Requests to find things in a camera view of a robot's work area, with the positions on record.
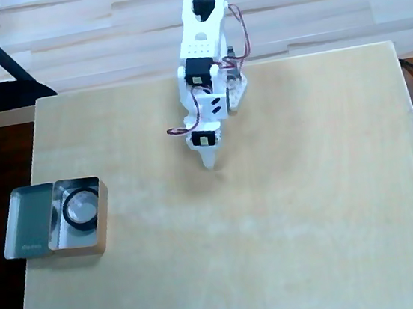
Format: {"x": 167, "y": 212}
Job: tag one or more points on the black tape roll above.
{"x": 65, "y": 217}

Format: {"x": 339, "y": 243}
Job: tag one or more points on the light wooden board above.
{"x": 239, "y": 233}

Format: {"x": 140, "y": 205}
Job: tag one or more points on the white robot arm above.
{"x": 200, "y": 46}

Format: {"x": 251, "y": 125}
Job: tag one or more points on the metal tray lid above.
{"x": 30, "y": 221}

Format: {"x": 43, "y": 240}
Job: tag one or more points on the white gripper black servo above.
{"x": 203, "y": 140}

